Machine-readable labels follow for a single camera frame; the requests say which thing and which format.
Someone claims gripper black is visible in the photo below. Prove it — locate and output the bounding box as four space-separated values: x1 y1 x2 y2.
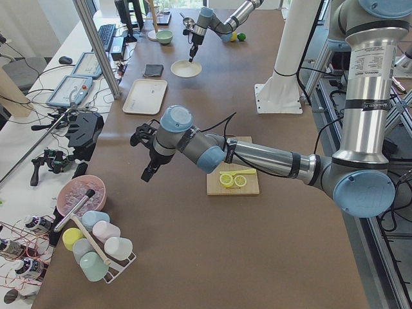
189 32 205 62
141 147 173 182

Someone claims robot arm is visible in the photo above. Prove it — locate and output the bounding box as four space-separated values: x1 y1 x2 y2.
130 1 411 218
183 0 263 63

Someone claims cream rabbit tray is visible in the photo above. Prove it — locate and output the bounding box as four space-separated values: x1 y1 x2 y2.
122 79 167 115

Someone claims cream round plate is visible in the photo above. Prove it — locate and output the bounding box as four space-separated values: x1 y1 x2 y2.
171 60 202 78

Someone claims green bowl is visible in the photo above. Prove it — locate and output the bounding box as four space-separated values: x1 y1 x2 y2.
156 30 174 44

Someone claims steel ice scoop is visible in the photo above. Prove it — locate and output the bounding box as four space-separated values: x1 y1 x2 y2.
180 12 196 31

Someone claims grey folded cloth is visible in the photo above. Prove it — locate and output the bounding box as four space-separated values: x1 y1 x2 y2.
143 64 164 77

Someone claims yellow lemon far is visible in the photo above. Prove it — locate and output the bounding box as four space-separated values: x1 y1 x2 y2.
229 32 238 42

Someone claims green lime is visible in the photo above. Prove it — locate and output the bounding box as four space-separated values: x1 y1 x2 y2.
237 32 246 42

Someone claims bamboo cutting board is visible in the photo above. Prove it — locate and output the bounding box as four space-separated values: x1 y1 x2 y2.
206 136 261 196

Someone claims steel muddler black tip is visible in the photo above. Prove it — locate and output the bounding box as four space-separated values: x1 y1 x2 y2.
53 189 95 232

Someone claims lemon half upper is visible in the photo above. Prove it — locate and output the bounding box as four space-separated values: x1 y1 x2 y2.
219 173 234 188

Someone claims pink plastic cup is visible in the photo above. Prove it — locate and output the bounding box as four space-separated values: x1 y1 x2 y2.
92 220 121 243

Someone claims blue plastic cup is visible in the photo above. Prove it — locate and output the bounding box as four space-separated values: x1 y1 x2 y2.
81 211 110 231

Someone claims pink bowl of ice cubes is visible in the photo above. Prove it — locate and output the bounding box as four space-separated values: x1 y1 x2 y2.
57 175 107 217

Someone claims white plastic cup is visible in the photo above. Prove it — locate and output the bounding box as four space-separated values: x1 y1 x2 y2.
104 237 133 261

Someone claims lemon slice lower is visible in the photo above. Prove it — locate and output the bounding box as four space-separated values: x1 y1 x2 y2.
233 174 247 187

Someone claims black keyboard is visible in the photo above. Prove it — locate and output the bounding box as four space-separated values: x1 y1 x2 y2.
98 24 116 52

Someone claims yellow plastic knife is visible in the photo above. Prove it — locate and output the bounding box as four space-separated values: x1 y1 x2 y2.
220 169 256 176

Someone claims teach pendant far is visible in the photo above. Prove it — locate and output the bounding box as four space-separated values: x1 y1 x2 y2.
71 52 102 79

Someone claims teach pendant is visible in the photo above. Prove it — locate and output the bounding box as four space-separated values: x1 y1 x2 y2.
46 75 93 108
71 52 102 79

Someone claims grey plastic cup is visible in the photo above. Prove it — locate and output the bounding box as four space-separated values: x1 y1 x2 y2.
72 238 95 265

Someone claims yellow plastic cup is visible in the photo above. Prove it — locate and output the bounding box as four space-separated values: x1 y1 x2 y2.
62 227 84 251

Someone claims teach pendant near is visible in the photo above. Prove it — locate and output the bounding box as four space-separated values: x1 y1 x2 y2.
46 75 93 108

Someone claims mint plastic cup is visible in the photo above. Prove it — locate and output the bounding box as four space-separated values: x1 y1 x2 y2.
80 252 109 282

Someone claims black computer mouse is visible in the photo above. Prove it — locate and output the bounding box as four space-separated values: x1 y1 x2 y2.
59 56 73 64

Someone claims tea bottle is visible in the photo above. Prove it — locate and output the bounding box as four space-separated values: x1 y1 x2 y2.
24 216 52 234

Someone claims white wire cup rack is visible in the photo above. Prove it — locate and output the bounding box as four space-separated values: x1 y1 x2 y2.
71 215 138 284

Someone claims aluminium frame post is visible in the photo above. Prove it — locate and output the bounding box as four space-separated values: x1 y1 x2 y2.
73 0 121 99

